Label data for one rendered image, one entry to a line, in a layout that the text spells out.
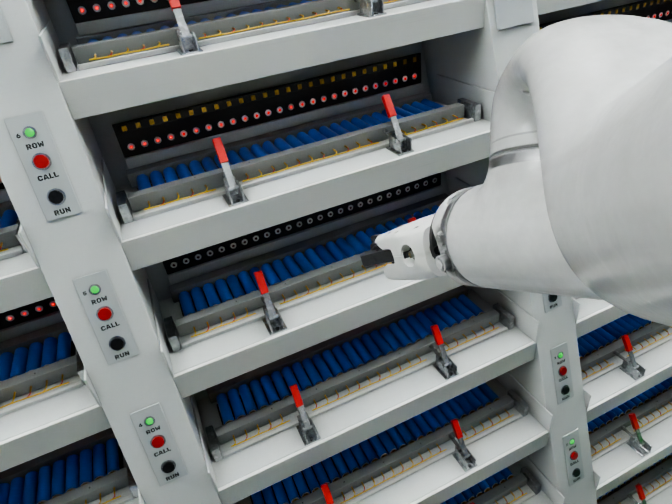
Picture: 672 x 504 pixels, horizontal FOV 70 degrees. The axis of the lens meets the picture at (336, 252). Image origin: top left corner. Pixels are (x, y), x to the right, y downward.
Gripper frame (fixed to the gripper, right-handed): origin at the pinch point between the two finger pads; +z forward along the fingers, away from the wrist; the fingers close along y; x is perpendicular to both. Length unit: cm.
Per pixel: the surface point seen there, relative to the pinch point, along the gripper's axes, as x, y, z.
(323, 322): -9.9, -7.2, 18.9
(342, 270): -4.2, -0.1, 24.3
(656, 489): -85, 63, 39
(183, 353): -6.9, -27.8, 22.1
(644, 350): -46, 62, 30
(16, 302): 7.6, -43.4, 16.7
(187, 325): -3.6, -26.0, 24.3
